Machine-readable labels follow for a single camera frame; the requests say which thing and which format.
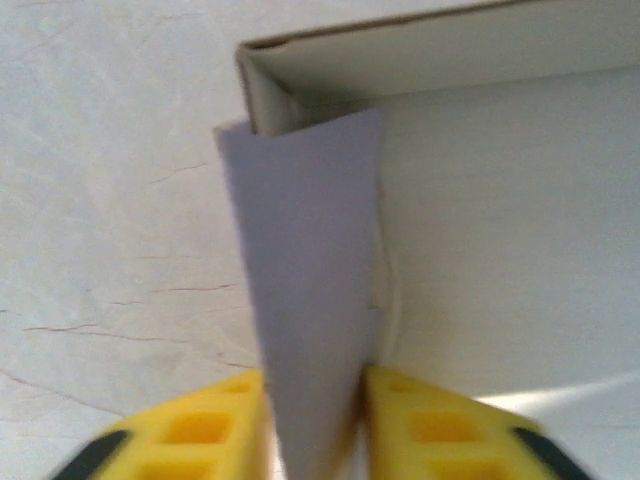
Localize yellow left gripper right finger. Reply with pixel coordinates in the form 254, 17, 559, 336
362, 364, 596, 480

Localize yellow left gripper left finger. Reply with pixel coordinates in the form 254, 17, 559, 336
49, 369, 274, 480

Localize lavender white paper box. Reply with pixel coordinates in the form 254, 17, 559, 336
214, 0, 640, 480

